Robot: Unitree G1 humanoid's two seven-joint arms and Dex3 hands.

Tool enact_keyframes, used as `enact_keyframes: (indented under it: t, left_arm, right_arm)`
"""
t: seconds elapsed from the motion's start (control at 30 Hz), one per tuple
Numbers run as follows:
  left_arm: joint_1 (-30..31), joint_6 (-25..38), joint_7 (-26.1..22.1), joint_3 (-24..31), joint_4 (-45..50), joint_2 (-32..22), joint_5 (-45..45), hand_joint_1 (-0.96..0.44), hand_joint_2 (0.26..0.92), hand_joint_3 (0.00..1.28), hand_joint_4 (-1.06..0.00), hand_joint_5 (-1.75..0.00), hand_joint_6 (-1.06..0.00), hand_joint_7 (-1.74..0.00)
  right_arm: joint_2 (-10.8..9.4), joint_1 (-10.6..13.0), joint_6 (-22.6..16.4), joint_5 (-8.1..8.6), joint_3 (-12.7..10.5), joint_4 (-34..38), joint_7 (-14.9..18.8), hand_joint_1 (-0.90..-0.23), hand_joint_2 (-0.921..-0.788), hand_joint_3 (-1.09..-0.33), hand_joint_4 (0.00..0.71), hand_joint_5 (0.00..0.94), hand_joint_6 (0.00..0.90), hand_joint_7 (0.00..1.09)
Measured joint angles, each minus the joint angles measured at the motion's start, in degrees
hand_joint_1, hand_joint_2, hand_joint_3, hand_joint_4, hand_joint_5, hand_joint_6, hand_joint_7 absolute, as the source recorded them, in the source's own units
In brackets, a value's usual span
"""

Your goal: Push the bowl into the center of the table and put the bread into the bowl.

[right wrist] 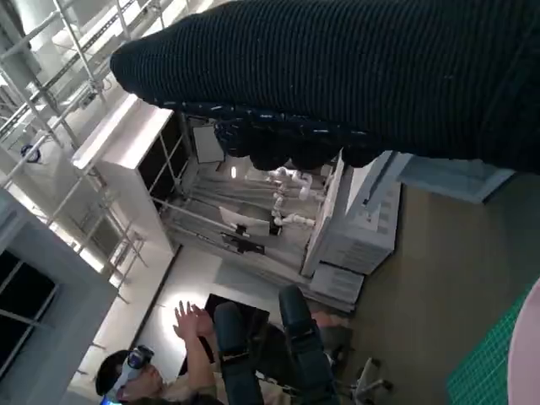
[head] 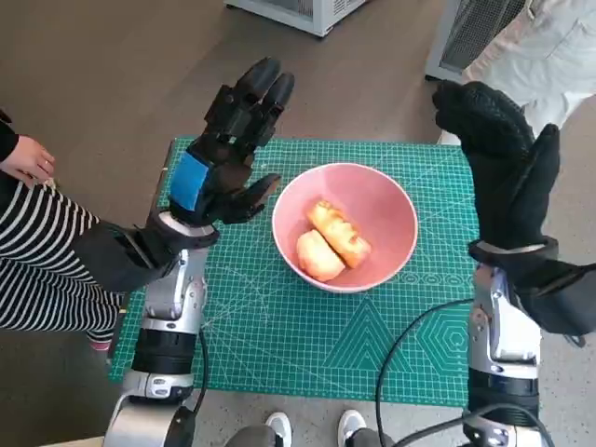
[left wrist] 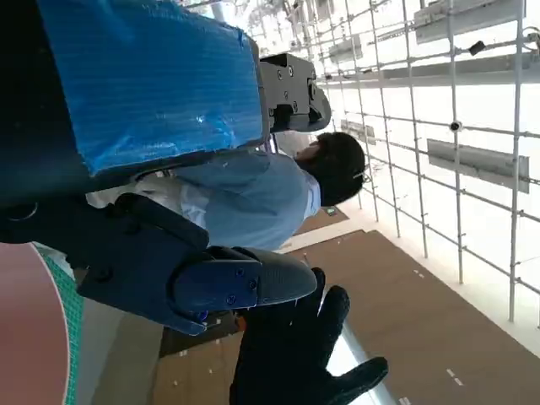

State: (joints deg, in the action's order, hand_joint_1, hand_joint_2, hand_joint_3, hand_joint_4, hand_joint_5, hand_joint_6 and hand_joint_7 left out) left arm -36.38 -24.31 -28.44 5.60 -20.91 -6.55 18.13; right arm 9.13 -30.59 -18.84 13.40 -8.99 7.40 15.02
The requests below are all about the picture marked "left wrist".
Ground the person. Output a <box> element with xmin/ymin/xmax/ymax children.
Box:
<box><xmin>134</xmin><ymin>131</ymin><xmax>367</xmax><ymax>252</ymax></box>

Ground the grey hanging panel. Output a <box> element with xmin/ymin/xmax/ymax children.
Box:
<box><xmin>427</xmin><ymin>138</ymin><xmax>531</xmax><ymax>194</ymax></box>
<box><xmin>340</xmin><ymin>120</ymin><xmax>376</xmax><ymax>145</ymax></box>

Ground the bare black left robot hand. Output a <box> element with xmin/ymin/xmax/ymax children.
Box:
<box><xmin>0</xmin><ymin>0</ymin><xmax>333</xmax><ymax>337</ymax></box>

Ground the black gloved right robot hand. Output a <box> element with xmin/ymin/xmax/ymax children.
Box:
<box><xmin>229</xmin><ymin>267</ymin><xmax>389</xmax><ymax>405</ymax></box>

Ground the pink bowl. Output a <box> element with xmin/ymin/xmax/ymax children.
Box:
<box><xmin>0</xmin><ymin>242</ymin><xmax>71</xmax><ymax>405</ymax></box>

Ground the white pipe frame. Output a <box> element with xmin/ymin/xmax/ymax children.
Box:
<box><xmin>252</xmin><ymin>0</ymin><xmax>540</xmax><ymax>321</ymax></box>

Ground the green cutting mat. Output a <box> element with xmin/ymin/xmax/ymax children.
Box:
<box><xmin>35</xmin><ymin>244</ymin><xmax>85</xmax><ymax>405</ymax></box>

